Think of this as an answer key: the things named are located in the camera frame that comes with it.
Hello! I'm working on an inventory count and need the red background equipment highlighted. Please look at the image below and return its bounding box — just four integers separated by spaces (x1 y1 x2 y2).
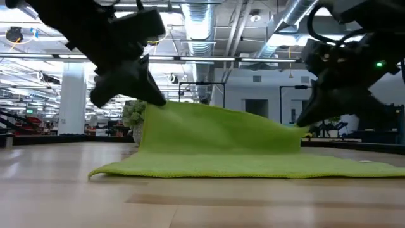
0 109 44 136

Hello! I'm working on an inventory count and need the black background frame stand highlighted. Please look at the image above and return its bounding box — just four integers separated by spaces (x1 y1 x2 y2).
279 84 314 125
178 81 227 109

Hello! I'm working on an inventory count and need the overhead light bar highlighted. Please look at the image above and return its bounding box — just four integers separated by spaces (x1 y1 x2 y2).
0 53 300 63

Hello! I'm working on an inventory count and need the silver ventilation duct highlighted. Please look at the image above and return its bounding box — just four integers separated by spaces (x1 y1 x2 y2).
180 2 216 104
252 0 319 60

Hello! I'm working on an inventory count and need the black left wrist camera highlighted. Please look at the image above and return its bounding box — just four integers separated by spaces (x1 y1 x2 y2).
110 8 167 48

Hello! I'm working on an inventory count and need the grey metal post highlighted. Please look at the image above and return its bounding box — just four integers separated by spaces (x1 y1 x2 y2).
0 132 15 149

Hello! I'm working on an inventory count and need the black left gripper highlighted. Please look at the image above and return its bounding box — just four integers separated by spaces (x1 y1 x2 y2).
68 30 168 109

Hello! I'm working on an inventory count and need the yellow hanging fixture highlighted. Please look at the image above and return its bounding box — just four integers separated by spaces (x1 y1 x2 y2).
287 46 294 79

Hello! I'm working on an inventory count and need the white pillar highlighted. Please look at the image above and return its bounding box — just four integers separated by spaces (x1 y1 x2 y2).
58 61 87 136

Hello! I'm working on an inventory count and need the black aluminium table frame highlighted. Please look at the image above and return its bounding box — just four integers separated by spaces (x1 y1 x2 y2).
12 135 405 155

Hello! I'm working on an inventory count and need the dark cabinet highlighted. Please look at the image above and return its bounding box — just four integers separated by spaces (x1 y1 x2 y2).
352 104 405 145

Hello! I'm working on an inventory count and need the potted artificial green plant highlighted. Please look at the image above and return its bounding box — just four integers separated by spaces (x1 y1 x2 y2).
122 99 147 146

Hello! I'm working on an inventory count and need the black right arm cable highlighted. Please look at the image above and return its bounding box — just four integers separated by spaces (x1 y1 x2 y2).
306 3 368 47

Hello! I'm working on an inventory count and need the lime green microfiber towel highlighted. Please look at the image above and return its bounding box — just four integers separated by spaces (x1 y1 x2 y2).
87 100 405 180

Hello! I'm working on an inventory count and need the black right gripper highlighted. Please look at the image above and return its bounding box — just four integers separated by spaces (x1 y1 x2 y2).
295 31 405 130

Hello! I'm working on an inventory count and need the black ceiling-mounted camera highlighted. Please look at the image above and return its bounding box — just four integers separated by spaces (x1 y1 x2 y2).
5 27 23 44

